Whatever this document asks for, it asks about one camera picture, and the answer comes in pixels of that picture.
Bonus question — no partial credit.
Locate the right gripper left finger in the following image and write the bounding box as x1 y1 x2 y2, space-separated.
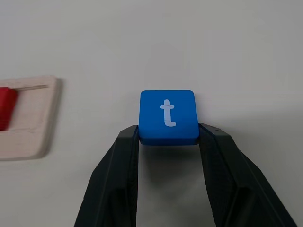
72 124 141 227

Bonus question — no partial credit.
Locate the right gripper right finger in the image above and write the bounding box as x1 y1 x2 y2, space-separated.
197 123 299 227

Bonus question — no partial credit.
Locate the blue t letter block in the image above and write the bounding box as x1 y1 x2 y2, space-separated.
138 89 199 146

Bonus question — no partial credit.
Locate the red b letter block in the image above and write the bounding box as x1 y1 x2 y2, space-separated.
0 87 18 131

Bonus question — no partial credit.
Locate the wooden letter tray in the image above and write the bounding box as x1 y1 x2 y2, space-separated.
0 75 63 162

